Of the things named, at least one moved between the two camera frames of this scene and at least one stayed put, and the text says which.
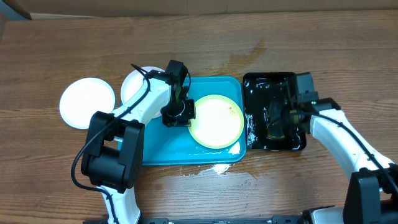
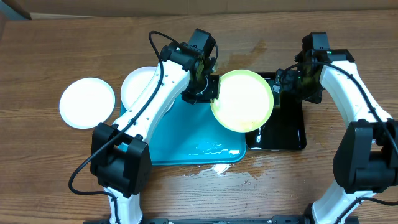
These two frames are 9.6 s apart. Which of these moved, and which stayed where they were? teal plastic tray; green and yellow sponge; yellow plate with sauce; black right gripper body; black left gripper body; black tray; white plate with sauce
Moved: black right gripper body; green and yellow sponge; yellow plate with sauce; black left gripper body
Stayed: teal plastic tray; black tray; white plate with sauce
